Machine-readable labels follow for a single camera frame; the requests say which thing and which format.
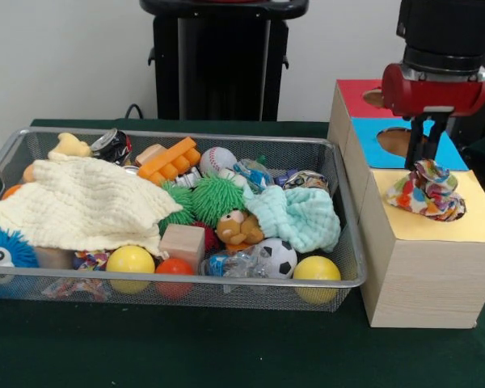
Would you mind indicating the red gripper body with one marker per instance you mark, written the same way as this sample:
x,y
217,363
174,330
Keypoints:
x,y
436,97

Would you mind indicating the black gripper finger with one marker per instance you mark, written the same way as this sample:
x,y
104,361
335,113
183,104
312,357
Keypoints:
x,y
434,145
414,149

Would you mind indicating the colourful polka-dot cloth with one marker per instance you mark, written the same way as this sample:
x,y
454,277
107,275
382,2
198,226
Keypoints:
x,y
424,194

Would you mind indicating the cream waffle cloth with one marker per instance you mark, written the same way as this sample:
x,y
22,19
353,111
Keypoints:
x,y
85,202

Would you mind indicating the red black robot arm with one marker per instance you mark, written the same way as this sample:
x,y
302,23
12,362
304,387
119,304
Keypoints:
x,y
440,28

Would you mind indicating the wooden box with three holes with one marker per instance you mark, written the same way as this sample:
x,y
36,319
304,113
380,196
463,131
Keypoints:
x,y
428,283

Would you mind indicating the shallow mesh bin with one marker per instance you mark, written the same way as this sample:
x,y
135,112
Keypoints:
x,y
266,295

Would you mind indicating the mint waffle cloth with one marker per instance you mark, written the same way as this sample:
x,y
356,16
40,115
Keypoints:
x,y
303,218

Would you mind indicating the yellow ball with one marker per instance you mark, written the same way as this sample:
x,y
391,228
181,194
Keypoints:
x,y
316,268
130,258

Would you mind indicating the small soccer ball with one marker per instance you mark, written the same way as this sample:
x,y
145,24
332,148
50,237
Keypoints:
x,y
281,256

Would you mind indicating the green spiky toy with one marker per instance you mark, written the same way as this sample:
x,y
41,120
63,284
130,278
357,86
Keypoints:
x,y
216,196

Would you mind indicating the orange plastic building block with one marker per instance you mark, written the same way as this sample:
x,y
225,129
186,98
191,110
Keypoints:
x,y
167,159

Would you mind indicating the wooden cube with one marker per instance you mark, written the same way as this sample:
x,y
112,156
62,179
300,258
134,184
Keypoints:
x,y
182,244

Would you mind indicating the orange ball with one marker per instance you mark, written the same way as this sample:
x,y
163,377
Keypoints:
x,y
174,266

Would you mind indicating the blue spiky toy with eyes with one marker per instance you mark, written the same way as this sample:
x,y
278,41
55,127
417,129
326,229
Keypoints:
x,y
8,244

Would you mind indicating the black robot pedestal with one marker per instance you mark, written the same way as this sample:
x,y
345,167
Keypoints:
x,y
222,60

